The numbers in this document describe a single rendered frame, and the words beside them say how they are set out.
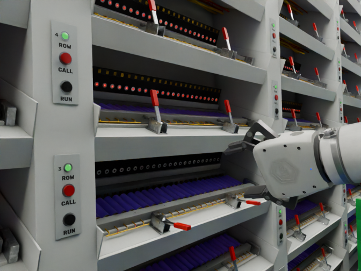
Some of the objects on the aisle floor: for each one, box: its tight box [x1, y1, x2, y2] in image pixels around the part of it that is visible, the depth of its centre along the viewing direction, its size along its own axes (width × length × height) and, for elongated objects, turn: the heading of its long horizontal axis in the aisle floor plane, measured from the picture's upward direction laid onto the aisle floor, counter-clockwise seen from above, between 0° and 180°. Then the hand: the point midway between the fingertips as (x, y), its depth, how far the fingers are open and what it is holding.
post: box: [213, 0, 288, 271], centre depth 104 cm, size 20×9×178 cm
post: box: [0, 0, 97, 271], centre depth 53 cm, size 20×9×178 cm
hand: (241, 171), depth 57 cm, fingers open, 8 cm apart
